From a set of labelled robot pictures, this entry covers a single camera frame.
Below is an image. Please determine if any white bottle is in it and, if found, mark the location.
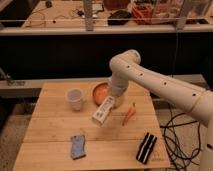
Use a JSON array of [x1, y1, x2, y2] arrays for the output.
[[92, 96, 115, 125]]

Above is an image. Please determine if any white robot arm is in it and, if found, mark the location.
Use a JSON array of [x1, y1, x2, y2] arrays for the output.
[[109, 49, 213, 171]]

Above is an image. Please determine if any orange carrot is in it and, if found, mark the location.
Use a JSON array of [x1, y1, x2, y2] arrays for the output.
[[122, 103, 136, 126]]

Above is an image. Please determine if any orange bowl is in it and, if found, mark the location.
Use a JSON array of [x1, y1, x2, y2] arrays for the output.
[[92, 82, 108, 106]]

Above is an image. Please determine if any translucent plastic cup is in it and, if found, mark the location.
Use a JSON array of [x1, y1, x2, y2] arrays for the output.
[[66, 88, 84, 111]]

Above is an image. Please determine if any wooden table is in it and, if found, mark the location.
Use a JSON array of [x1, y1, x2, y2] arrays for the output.
[[13, 81, 170, 171]]

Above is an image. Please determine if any black white striped object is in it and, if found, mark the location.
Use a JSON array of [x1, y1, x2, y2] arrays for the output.
[[136, 133, 157, 164]]

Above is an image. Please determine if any black object on bench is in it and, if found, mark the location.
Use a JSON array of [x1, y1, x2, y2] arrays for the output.
[[107, 10, 131, 26]]

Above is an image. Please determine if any orange basket background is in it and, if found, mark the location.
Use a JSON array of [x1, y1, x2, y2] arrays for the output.
[[132, 5, 153, 25]]

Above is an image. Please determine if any black cable bundle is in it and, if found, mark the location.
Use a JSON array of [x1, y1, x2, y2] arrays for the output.
[[159, 109, 209, 171]]

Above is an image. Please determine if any grey metal post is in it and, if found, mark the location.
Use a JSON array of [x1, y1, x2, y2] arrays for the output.
[[83, 0, 93, 31]]

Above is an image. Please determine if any metal clamp on rail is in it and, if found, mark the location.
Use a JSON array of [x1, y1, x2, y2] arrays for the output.
[[0, 67, 25, 86]]

